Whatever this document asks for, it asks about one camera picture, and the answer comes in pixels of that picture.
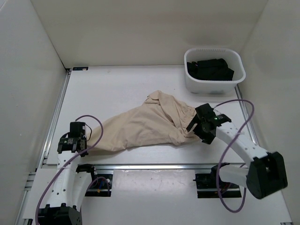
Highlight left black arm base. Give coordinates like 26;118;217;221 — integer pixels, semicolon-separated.
85;174;113;197

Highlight blue corner label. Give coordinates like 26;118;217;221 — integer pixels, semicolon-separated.
72;67;89;71

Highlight white plastic basket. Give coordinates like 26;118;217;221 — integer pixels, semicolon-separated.
184;47;246;94

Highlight beige trousers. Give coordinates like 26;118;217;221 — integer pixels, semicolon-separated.
87;90;200;152

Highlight black trousers in basket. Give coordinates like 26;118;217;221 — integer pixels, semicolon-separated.
186;58;234;81

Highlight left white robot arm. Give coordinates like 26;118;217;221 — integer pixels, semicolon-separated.
36;121;98;225

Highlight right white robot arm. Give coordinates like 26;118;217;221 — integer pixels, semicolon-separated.
187;104;288;199

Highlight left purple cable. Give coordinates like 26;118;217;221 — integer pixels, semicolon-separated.
35;114;104;225

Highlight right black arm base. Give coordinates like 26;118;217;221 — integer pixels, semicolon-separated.
194;166;241;199

